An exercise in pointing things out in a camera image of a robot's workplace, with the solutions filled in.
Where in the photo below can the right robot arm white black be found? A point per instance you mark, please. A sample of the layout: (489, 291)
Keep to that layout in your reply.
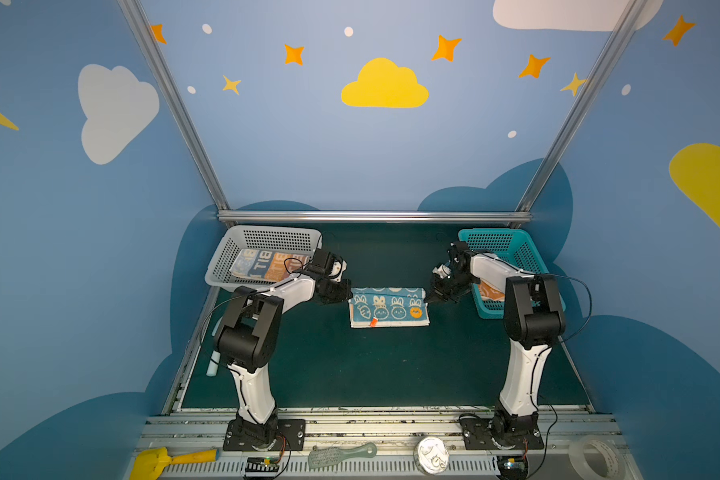
(533, 320)

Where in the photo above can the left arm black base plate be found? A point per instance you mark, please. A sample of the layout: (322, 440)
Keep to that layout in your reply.
(275, 435)

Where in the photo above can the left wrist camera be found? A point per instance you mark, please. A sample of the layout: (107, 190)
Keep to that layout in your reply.
(326, 264)

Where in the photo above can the rabbit letter striped towel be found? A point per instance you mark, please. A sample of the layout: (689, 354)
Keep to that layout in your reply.
(266, 265)

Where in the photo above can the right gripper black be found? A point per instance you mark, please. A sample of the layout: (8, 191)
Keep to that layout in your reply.
(444, 287)

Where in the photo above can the yellow toy shovel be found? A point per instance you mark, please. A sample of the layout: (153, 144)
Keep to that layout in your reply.
(150, 464)

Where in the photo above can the light blue plastic spoon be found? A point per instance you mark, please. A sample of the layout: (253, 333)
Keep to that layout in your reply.
(213, 365)

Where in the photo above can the white perforated plastic basket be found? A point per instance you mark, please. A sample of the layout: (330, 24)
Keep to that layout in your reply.
(288, 239)

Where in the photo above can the small circuit board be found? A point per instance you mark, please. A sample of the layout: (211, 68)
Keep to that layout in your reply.
(261, 468)
(512, 468)

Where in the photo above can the right small circuit board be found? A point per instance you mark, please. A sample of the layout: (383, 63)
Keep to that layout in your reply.
(512, 468)

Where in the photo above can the clear tape roll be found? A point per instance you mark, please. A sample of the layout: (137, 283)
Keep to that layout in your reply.
(595, 458)

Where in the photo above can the aluminium frame right post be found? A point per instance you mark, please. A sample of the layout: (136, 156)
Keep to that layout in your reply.
(609, 56)

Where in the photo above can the left small circuit board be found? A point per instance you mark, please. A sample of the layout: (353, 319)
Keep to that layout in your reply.
(261, 468)

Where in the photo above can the bunny face pattern towel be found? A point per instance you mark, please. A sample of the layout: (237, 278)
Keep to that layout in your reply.
(382, 307)

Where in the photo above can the round silver tin lid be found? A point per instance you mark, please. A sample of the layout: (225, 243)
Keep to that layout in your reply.
(431, 455)

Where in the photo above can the aluminium front rail bed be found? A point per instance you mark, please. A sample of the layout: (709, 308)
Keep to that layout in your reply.
(394, 430)

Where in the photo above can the aluminium frame back rail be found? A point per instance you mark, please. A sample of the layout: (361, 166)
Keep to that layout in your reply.
(275, 216)

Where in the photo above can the teal perforated plastic basket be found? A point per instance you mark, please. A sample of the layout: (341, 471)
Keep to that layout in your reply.
(514, 246)

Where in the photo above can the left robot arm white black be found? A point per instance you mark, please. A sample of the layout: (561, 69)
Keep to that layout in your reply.
(249, 330)

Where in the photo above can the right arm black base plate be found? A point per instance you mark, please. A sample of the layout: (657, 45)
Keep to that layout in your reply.
(494, 433)

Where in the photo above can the aluminium frame post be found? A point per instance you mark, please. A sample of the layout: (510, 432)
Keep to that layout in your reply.
(609, 56)
(137, 20)

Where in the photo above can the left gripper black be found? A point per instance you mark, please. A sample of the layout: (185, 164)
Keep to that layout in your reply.
(334, 291)

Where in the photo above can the pale green hair brush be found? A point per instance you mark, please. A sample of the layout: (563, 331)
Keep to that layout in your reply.
(333, 456)

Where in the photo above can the aluminium frame left post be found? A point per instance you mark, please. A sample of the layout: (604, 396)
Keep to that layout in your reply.
(137, 20)

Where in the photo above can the orange swirl pattern towel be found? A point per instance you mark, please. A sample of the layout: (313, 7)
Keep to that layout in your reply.
(488, 292)

